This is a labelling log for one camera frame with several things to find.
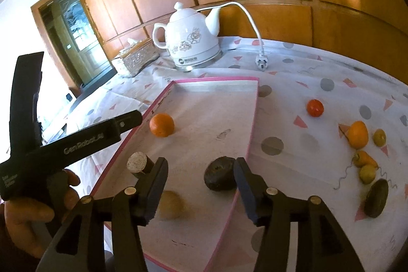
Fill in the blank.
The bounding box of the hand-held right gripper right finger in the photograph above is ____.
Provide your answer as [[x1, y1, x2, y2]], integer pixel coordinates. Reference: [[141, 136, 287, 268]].
[[234, 157, 364, 272]]

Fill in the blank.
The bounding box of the pink-rimmed shallow cardboard tray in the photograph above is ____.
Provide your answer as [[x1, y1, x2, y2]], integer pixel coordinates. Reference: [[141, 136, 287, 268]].
[[91, 77, 260, 272]]

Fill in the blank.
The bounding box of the orange carrot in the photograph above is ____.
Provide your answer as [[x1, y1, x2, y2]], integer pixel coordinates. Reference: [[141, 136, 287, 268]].
[[352, 150, 379, 169]]

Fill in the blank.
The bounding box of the orange tangerine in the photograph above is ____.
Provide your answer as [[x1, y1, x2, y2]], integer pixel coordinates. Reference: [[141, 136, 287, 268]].
[[149, 113, 175, 137], [347, 121, 369, 150]]

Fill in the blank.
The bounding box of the person's left hand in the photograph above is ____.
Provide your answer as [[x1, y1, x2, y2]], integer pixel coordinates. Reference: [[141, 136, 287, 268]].
[[3, 168, 81, 260]]

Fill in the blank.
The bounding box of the white power cord with plug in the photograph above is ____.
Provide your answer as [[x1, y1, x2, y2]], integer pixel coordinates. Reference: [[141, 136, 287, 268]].
[[195, 1, 270, 72]]

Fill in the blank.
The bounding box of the dark brown round fruit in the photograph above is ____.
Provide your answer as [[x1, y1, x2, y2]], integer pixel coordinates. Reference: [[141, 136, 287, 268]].
[[204, 156, 238, 191]]

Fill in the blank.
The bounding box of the wooden door with glass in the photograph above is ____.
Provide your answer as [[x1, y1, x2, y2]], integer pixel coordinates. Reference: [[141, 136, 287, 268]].
[[31, 0, 113, 97]]

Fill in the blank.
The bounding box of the dark green avocado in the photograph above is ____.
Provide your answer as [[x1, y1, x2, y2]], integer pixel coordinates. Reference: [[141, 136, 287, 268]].
[[364, 178, 390, 218]]

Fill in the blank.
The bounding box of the small tan round fruit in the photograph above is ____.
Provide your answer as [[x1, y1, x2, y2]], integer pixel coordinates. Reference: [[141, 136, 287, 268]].
[[157, 190, 186, 221]]

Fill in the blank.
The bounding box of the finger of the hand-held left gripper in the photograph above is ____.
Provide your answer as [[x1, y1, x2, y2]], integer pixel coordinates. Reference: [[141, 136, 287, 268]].
[[119, 110, 143, 136]]

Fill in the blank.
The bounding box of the red tomato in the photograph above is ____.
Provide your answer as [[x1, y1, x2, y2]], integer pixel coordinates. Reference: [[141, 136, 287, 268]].
[[307, 99, 325, 117]]

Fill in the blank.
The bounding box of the white patterned tablecloth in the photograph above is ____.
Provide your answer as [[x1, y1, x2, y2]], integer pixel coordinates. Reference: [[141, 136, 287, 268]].
[[41, 36, 408, 272]]

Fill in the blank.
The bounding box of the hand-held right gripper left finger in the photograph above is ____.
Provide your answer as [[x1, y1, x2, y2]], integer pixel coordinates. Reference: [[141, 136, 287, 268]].
[[36, 157, 169, 272]]

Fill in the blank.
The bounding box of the white ceramic electric kettle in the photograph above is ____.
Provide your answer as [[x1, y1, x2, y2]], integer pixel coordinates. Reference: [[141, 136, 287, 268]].
[[152, 2, 224, 72]]

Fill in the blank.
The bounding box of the silver embossed tissue box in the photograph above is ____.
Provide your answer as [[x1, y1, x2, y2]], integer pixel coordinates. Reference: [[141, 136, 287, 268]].
[[111, 38, 160, 78]]

